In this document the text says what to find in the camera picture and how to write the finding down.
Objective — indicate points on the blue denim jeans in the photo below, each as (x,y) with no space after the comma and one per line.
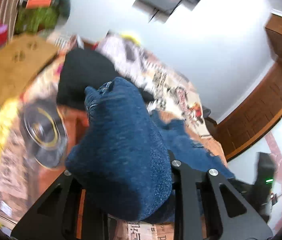
(123,162)

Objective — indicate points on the black folded garment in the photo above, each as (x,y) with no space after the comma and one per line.
(89,79)

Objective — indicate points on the newspaper print bed blanket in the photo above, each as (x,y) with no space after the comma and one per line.
(44,132)

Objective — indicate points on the brown paw print mat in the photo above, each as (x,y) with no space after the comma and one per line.
(20,62)

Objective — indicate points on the green cloth covered stand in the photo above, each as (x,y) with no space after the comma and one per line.
(34,20)

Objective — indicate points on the orange box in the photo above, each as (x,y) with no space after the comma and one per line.
(31,4)

